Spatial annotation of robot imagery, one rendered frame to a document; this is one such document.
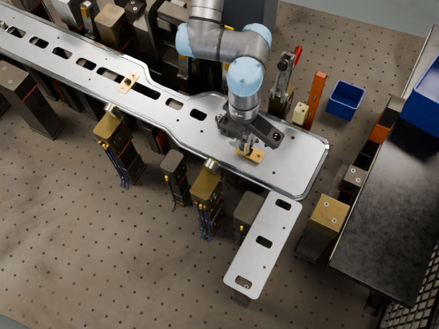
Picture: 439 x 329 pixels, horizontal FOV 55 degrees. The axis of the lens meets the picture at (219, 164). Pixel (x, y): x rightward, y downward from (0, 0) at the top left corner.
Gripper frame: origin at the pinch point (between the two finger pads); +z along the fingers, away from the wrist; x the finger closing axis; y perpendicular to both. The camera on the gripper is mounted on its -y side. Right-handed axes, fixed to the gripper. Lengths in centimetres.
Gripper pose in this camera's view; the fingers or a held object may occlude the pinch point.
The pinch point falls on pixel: (249, 149)
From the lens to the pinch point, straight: 122.2
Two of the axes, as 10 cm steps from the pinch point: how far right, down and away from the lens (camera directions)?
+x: -4.8, 8.0, -3.6
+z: 0.4, 4.3, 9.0
